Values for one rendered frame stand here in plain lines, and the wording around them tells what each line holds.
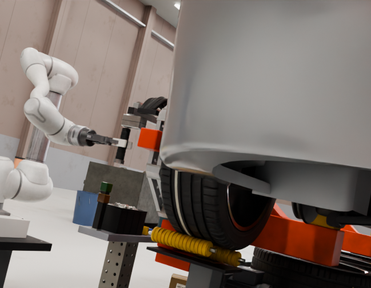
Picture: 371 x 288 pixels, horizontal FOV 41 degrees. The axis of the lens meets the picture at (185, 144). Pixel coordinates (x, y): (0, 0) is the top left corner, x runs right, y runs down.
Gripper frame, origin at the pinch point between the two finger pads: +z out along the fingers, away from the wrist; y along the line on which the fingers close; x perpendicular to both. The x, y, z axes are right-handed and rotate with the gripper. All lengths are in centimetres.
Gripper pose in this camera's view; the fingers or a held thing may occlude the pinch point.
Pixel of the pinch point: (122, 143)
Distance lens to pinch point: 205.6
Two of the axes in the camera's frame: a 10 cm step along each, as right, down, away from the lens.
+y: -4.7, -1.9, -8.6
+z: 8.5, 1.4, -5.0
